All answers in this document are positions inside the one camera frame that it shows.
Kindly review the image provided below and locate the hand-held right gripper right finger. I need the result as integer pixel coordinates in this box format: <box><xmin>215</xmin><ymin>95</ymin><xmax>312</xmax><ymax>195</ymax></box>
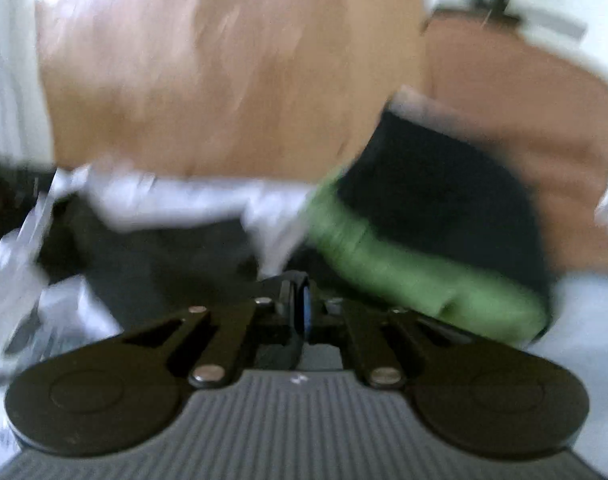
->
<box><xmin>304</xmin><ymin>280</ymin><xmax>485</xmax><ymax>390</ymax></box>

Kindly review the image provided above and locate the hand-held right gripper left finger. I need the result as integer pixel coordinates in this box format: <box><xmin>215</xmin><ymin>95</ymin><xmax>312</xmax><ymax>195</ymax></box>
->
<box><xmin>124</xmin><ymin>270</ymin><xmax>309</xmax><ymax>390</ymax></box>

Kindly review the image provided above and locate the white shirt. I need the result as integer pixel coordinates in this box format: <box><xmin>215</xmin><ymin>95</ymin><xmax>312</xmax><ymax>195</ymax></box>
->
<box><xmin>0</xmin><ymin>162</ymin><xmax>329</xmax><ymax>361</ymax></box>

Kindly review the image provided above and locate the black garment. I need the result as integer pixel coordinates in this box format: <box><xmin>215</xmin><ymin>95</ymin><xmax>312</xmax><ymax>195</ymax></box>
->
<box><xmin>38</xmin><ymin>195</ymin><xmax>265</xmax><ymax>333</ymax></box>

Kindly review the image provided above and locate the black and green sweater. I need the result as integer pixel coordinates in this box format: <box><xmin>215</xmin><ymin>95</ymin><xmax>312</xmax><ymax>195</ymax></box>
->
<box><xmin>304</xmin><ymin>110</ymin><xmax>557</xmax><ymax>348</ymax></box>

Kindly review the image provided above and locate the wood pattern vinyl sheet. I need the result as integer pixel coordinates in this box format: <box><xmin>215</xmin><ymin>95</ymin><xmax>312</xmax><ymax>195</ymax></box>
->
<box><xmin>34</xmin><ymin>0</ymin><xmax>429</xmax><ymax>183</ymax></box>

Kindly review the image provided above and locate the grey striped bed sheet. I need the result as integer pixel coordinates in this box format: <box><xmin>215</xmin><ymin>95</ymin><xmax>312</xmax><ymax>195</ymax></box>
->
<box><xmin>0</xmin><ymin>230</ymin><xmax>608</xmax><ymax>480</ymax></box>

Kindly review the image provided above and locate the dark red and black cloth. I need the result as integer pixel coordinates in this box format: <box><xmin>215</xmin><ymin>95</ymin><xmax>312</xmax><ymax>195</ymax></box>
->
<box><xmin>0</xmin><ymin>155</ymin><xmax>57</xmax><ymax>251</ymax></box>

